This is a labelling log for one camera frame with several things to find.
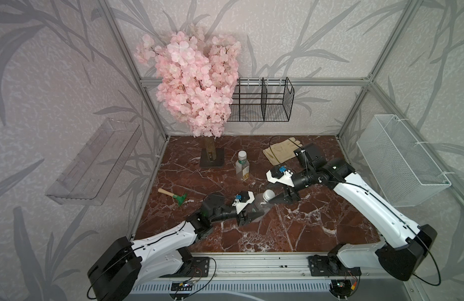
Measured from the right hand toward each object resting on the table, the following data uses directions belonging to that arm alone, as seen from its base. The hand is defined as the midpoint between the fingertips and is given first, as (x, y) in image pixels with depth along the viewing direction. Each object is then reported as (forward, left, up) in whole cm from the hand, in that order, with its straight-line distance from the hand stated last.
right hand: (268, 190), depth 67 cm
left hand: (-3, +3, -8) cm, 9 cm away
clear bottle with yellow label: (+24, +10, -20) cm, 33 cm away
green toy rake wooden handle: (+10, +42, -26) cm, 50 cm away
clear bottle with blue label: (-4, +3, -3) cm, 6 cm away
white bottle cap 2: (-2, 0, +1) cm, 3 cm away
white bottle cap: (+22, +10, -7) cm, 25 cm away
